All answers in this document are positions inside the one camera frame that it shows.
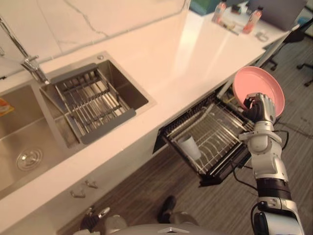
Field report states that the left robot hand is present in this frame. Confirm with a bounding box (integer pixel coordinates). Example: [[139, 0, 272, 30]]
[[80, 207, 111, 230]]

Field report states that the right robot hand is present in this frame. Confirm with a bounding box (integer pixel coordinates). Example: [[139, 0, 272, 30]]
[[242, 93, 275, 123]]

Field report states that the pink round plate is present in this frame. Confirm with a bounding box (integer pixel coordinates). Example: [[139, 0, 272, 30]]
[[232, 66, 286, 118]]

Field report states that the pull-out dishwasher drawer rack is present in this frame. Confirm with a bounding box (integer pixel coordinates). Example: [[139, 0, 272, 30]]
[[152, 82, 258, 188]]

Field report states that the white cup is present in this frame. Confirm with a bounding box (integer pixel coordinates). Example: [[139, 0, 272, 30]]
[[177, 136, 202, 160]]

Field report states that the round sink drain strainer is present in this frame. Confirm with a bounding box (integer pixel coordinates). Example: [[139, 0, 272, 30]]
[[16, 146, 43, 171]]

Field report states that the stainless steel double sink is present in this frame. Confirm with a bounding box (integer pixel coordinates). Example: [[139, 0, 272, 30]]
[[0, 50, 157, 201]]

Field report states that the steel sink drying rack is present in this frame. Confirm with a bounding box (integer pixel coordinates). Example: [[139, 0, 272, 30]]
[[50, 63, 136, 145]]

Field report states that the black office chair base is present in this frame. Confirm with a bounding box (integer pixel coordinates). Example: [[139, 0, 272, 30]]
[[296, 62, 313, 87]]

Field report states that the silver robot torso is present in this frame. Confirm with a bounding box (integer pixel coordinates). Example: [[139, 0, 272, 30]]
[[107, 224, 205, 235]]

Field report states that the dark robot foot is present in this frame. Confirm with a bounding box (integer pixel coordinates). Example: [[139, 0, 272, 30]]
[[157, 195, 178, 224]]

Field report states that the black office chair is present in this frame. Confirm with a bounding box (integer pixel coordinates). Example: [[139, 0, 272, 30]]
[[265, 16, 313, 72]]

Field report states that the pink drink bottle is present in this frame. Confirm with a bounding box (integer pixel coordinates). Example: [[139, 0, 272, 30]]
[[211, 0, 227, 24], [242, 8, 264, 35]]

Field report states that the silver robot leg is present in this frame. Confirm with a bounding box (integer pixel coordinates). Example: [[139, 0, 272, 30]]
[[171, 211, 199, 227]]

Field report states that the grey laptop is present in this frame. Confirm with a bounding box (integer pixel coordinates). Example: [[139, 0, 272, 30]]
[[246, 0, 308, 32]]

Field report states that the teal box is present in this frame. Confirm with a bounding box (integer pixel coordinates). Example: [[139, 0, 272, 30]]
[[190, 0, 221, 16]]

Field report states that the orange sponge packet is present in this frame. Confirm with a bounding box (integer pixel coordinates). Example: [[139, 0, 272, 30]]
[[0, 97, 15, 116]]

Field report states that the chrome kitchen faucet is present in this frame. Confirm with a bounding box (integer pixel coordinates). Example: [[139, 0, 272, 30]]
[[0, 15, 51, 85]]

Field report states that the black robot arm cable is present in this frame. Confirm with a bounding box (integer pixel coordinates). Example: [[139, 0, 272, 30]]
[[231, 129, 290, 192]]

